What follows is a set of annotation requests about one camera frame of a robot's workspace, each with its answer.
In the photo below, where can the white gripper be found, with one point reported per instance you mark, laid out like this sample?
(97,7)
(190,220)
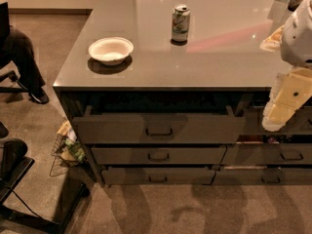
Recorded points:
(298,39)

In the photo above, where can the grey drawer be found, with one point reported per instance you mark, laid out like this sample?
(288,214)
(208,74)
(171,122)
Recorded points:
(299,124)
(158,128)
(268,154)
(158,175)
(271,176)
(154,156)

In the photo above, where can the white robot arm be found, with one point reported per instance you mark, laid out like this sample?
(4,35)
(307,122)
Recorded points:
(296,41)

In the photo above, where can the snack bag on counter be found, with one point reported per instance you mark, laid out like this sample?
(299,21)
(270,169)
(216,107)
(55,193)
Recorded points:
(273,42)

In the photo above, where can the grey counter cabinet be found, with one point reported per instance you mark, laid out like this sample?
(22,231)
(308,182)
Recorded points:
(219,69)

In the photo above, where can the green white soda can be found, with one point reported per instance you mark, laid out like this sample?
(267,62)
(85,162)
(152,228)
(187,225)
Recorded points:
(180,22)

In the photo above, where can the white paper bowl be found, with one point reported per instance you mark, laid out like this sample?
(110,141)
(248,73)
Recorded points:
(111,50)

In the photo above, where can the black shoe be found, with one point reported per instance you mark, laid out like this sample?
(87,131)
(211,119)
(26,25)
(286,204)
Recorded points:
(40,96)

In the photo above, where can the person's dark trouser leg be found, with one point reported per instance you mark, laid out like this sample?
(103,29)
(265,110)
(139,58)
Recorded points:
(17,47)

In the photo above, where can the wire basket with trash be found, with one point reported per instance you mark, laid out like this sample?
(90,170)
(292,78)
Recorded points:
(67,150)

